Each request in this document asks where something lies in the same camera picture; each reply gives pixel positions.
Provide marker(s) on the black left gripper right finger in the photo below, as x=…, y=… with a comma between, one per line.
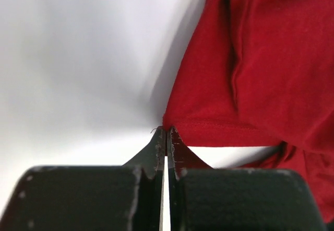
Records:
x=204, y=198

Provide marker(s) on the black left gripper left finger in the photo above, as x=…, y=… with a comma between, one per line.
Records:
x=126, y=197

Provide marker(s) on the dark red t shirt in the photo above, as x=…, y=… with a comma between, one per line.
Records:
x=260, y=73

